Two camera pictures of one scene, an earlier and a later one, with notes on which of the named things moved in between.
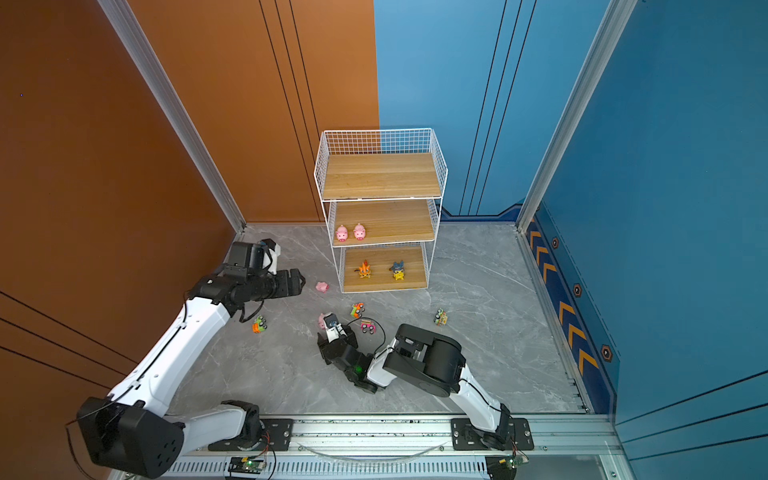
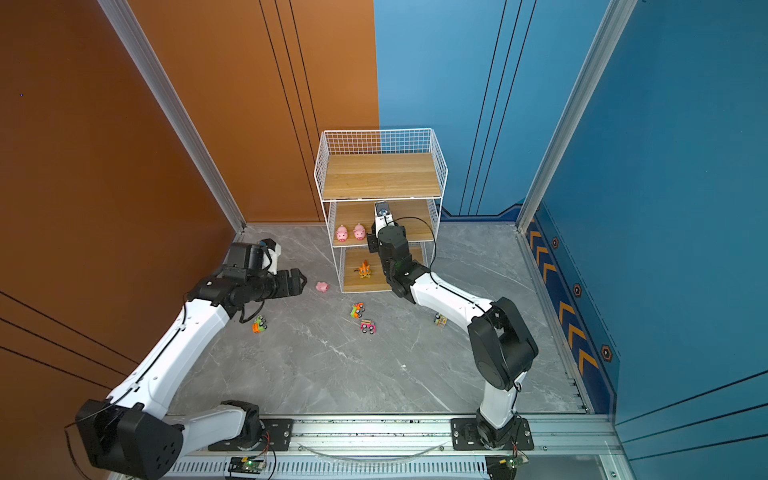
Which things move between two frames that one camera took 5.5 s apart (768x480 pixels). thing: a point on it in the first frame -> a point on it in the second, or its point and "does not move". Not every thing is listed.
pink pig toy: [342, 233] does not move
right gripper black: [324, 348] -> [373, 243]
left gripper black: [296, 284] does not move
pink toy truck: [368, 325] does not move
